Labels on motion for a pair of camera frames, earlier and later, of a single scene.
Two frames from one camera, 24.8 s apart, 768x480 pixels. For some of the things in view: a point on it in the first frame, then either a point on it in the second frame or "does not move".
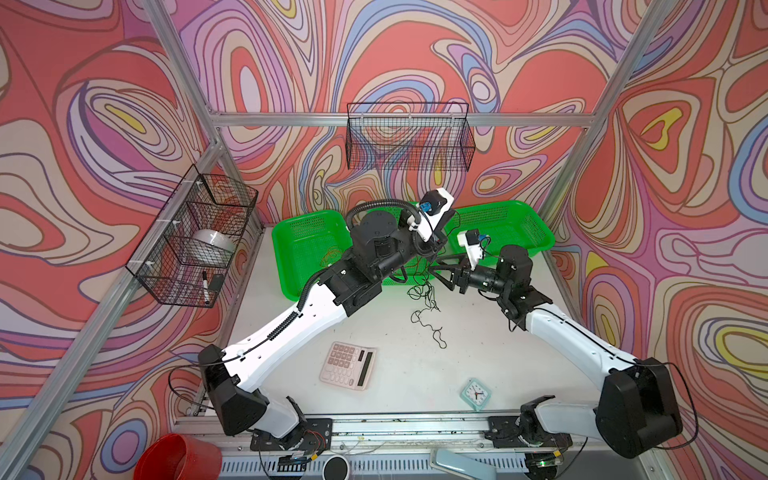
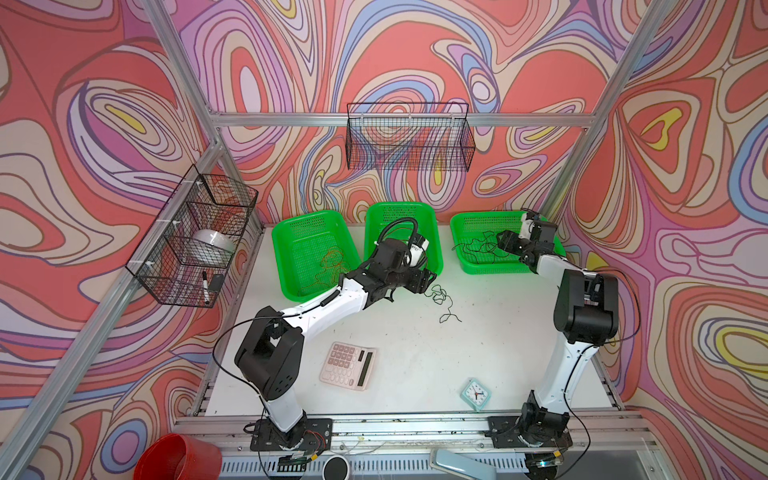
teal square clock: [475, 394] does not move
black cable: [422, 290] to [448, 308]
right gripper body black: [485, 278] to [516, 245]
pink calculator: [348, 365] does not move
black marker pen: [205, 288] does not move
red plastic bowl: [175, 456] does not move
